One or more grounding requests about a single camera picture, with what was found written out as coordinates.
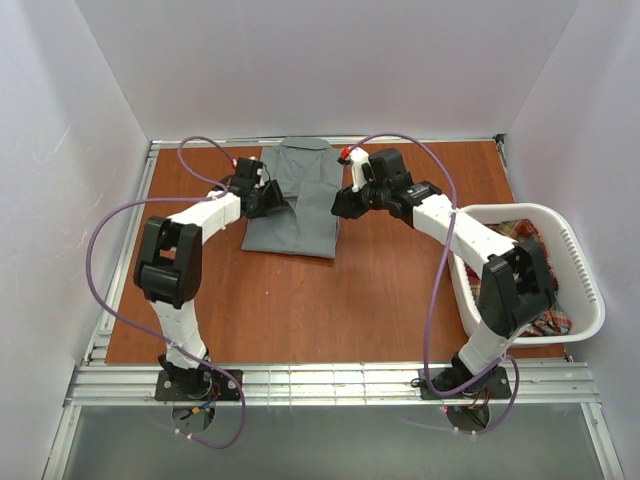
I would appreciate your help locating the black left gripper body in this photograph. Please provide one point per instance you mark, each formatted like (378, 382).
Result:
(270, 196)

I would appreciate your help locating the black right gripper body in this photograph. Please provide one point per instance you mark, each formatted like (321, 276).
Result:
(351, 201)

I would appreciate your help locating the grey long sleeve shirt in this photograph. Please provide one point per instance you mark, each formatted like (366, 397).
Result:
(309, 177)

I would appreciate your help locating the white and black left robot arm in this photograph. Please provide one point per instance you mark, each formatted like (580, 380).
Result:
(169, 265)

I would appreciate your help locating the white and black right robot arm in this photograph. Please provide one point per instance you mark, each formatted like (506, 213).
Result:
(516, 285)

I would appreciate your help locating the red plaid shirt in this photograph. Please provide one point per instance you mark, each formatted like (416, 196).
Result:
(555, 321)

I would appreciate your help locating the white plastic laundry basket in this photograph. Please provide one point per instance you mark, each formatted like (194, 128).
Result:
(578, 294)

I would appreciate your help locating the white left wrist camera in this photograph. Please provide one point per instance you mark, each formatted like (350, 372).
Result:
(257, 172)

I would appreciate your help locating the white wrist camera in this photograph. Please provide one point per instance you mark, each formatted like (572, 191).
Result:
(357, 159)
(257, 172)

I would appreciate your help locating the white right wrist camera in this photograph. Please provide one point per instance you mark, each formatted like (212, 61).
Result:
(357, 159)

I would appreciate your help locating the aluminium left frame rail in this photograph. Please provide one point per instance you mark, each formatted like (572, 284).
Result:
(100, 339)

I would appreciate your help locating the aluminium frame rail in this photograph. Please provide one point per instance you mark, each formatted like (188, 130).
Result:
(549, 381)
(100, 339)

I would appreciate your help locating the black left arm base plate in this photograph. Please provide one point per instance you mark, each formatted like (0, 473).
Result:
(230, 382)

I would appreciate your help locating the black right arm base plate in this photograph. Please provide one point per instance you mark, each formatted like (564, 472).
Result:
(494, 385)

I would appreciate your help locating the aluminium front frame rail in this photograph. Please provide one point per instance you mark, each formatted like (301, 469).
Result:
(549, 381)

